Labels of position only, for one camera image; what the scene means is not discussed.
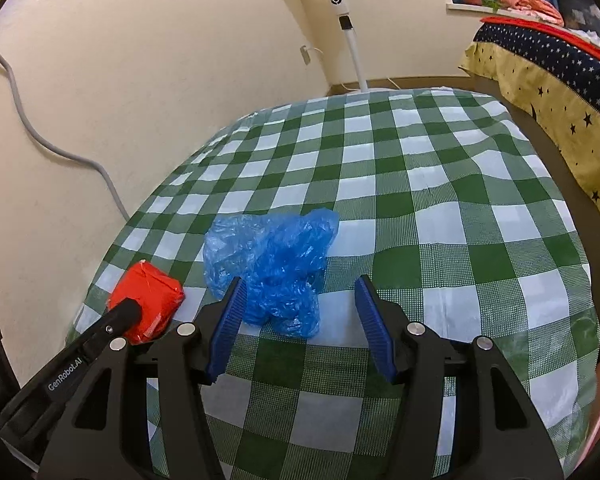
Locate folded pink cloth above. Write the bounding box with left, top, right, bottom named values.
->
left=497, top=0, right=563, bottom=25

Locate grey wall cable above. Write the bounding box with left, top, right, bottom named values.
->
left=0, top=32, right=128, bottom=221

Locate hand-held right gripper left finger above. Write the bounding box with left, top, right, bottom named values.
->
left=35, top=276, right=248, bottom=480

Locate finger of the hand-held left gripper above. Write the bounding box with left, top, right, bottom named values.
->
left=65, top=298, right=143, bottom=361

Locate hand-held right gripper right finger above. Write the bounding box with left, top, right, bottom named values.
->
left=354, top=274, right=566, bottom=480

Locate green checked tablecloth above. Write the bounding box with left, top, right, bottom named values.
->
left=65, top=86, right=600, bottom=480

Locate blue plastic bag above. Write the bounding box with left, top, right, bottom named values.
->
left=203, top=208, right=341, bottom=338

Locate navy star blanket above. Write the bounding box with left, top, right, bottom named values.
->
left=472, top=22, right=600, bottom=126

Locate white windowsill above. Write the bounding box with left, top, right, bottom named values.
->
left=446, top=2, right=501, bottom=13

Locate red packet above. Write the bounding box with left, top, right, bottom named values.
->
left=106, top=260, right=186, bottom=346

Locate white standing fan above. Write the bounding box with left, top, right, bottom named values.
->
left=260, top=0, right=376, bottom=92

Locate yellow star bed skirt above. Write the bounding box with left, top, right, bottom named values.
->
left=457, top=40, right=600, bottom=283

